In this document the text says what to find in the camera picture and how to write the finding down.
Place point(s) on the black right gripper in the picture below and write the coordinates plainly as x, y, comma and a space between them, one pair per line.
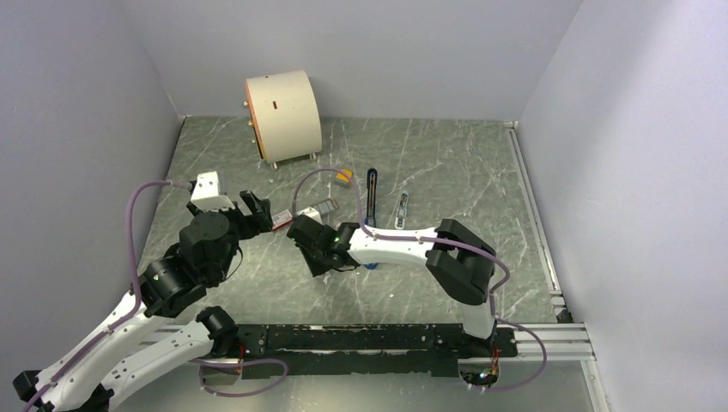
316, 269

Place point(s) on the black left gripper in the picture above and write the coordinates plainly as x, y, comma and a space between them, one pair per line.
262, 206

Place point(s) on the light blue small box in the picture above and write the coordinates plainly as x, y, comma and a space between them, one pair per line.
402, 210

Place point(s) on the blue black stapler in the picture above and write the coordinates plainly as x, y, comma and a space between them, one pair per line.
372, 181

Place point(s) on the red white staple box sleeve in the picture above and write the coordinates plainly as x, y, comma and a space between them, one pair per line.
281, 220

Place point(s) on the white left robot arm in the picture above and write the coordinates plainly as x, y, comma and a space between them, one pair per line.
103, 369

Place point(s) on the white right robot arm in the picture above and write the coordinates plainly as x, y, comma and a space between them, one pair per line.
460, 262

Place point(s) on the yellow grey small box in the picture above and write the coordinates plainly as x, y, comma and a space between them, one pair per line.
344, 178

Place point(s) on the beige cylindrical drum device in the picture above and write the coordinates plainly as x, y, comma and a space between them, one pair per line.
284, 116

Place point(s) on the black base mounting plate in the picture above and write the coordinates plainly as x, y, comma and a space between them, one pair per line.
329, 350

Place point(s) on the aluminium right side rail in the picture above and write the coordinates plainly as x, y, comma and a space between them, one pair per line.
556, 297

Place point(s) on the aluminium rail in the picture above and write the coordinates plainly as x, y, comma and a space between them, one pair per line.
556, 297
546, 340

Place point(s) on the aluminium front rail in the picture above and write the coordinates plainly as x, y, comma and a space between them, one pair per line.
546, 340

